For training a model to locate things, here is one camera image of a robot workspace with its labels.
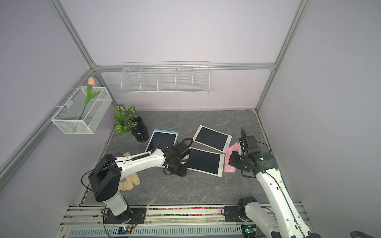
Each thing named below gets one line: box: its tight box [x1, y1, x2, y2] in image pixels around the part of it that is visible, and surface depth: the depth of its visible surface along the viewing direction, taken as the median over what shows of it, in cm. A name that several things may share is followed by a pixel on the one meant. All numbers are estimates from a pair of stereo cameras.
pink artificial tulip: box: [78, 76, 101, 120], surface depth 82 cm
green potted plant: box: [112, 104, 138, 134], surface depth 84 cm
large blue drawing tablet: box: [144, 128, 180, 153], surface depth 107 cm
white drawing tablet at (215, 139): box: [192, 124, 233, 154], surface depth 107 cm
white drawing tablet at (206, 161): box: [186, 146, 226, 178], surface depth 94 cm
